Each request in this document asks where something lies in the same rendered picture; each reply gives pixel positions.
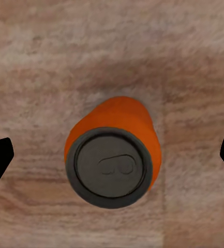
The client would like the can of soda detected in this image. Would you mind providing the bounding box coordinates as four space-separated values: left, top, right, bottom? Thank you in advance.
64 96 162 209

